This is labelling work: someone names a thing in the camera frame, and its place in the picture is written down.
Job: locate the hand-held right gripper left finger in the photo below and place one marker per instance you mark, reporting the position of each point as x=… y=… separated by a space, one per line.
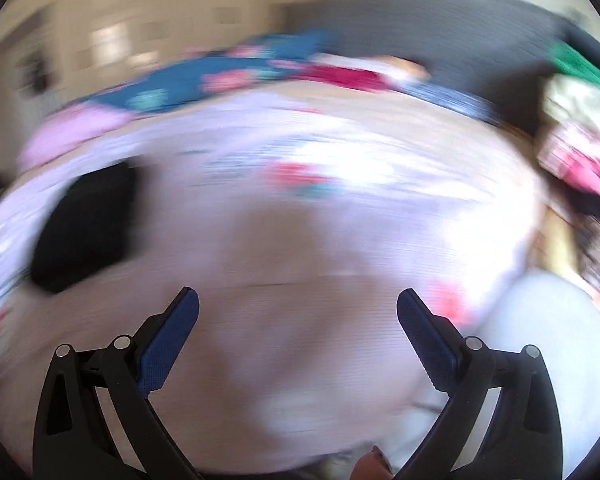
x=167 y=340

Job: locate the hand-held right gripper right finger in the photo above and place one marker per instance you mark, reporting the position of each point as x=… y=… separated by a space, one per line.
x=425 y=340

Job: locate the black sweater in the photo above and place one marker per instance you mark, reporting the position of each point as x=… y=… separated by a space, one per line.
x=85 y=230

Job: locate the colourful clothes pile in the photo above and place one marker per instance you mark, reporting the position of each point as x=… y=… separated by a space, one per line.
x=575 y=110

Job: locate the light grey cloth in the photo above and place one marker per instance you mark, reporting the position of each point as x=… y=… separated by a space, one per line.
x=545 y=320

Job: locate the pink pillow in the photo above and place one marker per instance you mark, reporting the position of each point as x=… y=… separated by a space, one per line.
x=75 y=132

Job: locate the blue white patterned cloth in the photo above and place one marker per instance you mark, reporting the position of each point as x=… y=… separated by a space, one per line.
x=450 y=100

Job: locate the blue floral quilt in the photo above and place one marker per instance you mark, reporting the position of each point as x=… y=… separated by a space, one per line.
x=190 y=80

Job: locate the red floral cloth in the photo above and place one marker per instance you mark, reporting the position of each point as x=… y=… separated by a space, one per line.
x=350 y=77

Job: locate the white wardrobe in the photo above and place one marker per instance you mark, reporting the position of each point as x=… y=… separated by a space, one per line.
x=130 y=40

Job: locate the grey padded headboard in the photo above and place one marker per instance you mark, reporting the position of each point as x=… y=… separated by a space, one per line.
x=455 y=30

